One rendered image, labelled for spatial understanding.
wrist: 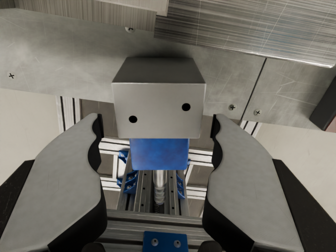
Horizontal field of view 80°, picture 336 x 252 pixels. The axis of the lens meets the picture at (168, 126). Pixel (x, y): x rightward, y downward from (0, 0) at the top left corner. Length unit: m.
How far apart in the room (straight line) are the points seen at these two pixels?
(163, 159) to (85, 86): 0.08
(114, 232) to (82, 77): 0.34
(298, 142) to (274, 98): 1.26
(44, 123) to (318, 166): 1.70
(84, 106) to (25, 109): 0.47
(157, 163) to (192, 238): 0.33
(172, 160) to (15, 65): 0.14
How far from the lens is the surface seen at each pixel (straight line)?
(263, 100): 0.19
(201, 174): 1.09
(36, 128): 1.33
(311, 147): 1.53
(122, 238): 0.45
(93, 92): 0.18
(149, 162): 0.15
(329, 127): 0.21
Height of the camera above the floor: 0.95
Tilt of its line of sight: 58 degrees down
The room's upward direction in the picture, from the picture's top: 177 degrees clockwise
